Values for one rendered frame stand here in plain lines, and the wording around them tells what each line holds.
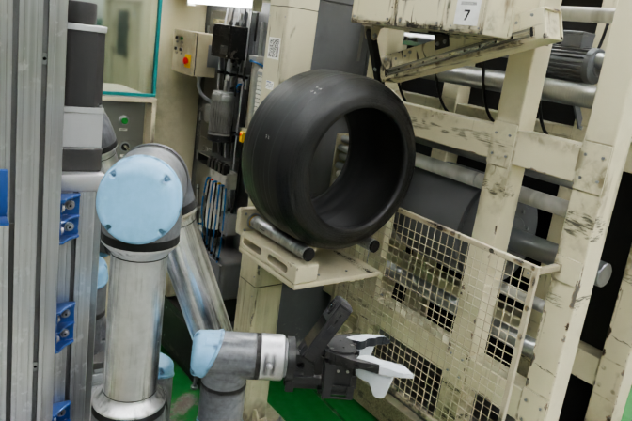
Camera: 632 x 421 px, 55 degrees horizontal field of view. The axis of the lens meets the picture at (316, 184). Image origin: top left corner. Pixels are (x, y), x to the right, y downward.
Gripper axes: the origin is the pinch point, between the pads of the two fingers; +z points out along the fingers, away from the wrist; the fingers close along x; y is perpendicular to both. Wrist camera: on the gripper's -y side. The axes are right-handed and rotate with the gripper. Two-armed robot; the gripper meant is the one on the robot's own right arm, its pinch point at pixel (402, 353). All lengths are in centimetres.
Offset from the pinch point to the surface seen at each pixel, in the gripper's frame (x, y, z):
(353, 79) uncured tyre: -89, -52, 2
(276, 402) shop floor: -157, 86, -1
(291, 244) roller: -95, 3, -10
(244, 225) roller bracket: -118, 2, -25
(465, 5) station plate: -80, -77, 31
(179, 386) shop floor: -165, 85, -44
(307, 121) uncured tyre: -80, -37, -12
